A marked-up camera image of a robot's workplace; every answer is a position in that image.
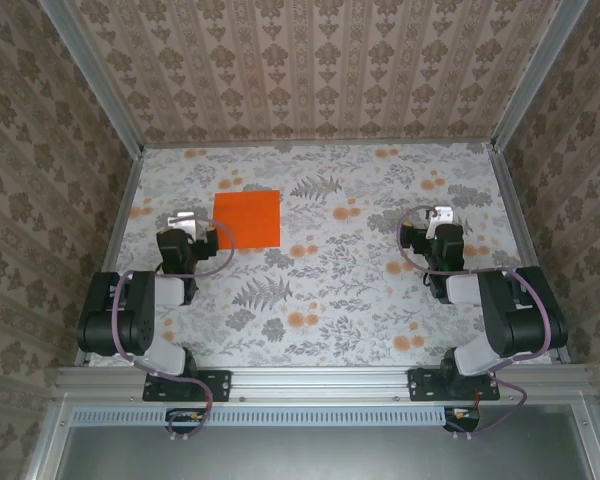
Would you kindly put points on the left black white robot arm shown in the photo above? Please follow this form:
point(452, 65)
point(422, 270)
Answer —
point(100, 310)

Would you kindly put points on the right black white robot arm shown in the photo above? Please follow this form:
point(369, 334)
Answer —
point(530, 320)

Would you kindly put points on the grey metal sheet panel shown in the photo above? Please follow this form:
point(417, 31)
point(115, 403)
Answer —
point(320, 455)

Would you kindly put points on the floral patterned table mat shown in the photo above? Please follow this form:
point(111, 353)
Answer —
point(330, 340)

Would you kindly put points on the right black wrist camera box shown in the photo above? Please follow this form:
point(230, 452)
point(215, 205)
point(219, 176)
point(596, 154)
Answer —
point(412, 237)

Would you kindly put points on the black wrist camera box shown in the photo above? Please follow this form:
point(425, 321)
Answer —
point(412, 237)
point(207, 245)

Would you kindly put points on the left black wrist camera box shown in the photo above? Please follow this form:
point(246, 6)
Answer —
point(207, 245)

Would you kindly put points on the left aluminium table side rail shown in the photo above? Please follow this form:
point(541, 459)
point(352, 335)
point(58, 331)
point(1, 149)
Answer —
point(119, 225)

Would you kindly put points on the aluminium table side rail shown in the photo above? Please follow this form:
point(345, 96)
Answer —
point(520, 225)
point(119, 225)

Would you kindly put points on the right aluminium table side rail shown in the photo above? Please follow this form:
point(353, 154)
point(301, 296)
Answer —
point(520, 225)

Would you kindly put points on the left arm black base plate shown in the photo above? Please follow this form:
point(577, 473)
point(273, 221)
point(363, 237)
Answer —
point(220, 385)

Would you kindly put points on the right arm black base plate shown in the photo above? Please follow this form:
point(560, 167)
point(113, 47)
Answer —
point(420, 387)

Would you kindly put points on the aluminium table end rail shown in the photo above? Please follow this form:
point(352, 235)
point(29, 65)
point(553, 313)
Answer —
point(320, 143)

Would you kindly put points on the left aluminium frame post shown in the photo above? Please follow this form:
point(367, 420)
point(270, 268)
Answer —
point(105, 92)

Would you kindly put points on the aluminium frame post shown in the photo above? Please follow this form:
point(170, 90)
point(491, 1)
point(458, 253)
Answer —
point(105, 92)
point(534, 75)

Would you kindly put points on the right aluminium frame post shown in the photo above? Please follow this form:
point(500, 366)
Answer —
point(534, 75)

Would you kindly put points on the aluminium mounting rail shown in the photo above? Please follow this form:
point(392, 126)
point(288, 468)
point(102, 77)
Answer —
point(320, 382)

